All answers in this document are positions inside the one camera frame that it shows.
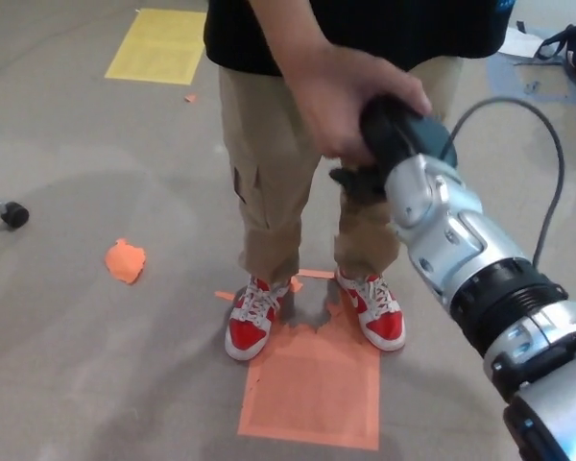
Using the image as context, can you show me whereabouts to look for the blue tape floor square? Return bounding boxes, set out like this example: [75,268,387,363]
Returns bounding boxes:
[487,57,576,103]

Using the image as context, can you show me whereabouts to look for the black t-shirt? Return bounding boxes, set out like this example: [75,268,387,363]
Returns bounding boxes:
[204,0,508,78]

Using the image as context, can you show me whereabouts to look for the crumpled orange paper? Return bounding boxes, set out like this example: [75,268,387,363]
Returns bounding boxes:
[104,238,149,285]

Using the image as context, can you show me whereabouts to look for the person's right forearm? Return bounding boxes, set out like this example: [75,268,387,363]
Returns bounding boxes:
[254,0,330,76]

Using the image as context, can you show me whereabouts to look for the robot right black hand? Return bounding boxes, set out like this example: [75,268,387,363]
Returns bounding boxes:
[329,94,458,198]

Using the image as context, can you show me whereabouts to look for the yellow rectangular floor sheet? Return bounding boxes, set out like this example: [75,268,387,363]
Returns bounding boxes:
[104,8,207,86]

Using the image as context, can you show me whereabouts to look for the person's right red white sneaker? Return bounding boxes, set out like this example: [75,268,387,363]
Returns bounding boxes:
[224,274,292,361]

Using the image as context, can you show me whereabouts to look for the person's right hand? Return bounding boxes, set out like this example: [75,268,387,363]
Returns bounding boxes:
[280,40,433,167]

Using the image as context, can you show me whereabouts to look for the person's left red white sneaker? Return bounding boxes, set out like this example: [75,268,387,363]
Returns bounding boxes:
[334,267,407,352]

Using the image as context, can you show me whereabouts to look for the orange square floor sheet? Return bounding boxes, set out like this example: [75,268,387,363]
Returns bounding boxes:
[237,297,381,451]

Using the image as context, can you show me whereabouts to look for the white paper sheet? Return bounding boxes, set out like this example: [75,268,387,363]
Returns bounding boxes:
[498,26,543,58]

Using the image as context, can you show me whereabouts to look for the black chair caster wheel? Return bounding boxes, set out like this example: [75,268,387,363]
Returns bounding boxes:
[0,201,31,230]

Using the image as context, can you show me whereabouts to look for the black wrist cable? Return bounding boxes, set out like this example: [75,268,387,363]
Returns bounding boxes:
[441,97,565,270]

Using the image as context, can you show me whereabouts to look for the person's red white sneaker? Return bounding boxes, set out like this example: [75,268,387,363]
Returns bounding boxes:
[334,267,407,352]
[224,274,292,361]

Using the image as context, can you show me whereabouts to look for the khaki cargo pants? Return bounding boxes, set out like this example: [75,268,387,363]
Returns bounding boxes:
[218,60,465,284]

